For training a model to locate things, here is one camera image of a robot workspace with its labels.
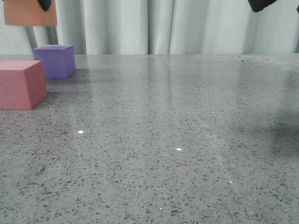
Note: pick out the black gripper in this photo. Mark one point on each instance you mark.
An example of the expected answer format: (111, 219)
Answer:
(259, 5)

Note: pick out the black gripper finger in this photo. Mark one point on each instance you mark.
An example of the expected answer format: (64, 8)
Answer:
(44, 4)

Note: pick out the orange foam cube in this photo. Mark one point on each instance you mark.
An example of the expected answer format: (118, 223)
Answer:
(28, 13)

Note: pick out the pale green curtain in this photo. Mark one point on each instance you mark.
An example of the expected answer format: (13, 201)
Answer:
(141, 27)

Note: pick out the purple foam cube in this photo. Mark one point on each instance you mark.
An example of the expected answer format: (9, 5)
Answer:
(58, 60)

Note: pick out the pink foam cube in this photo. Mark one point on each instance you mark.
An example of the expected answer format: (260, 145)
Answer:
(22, 84)

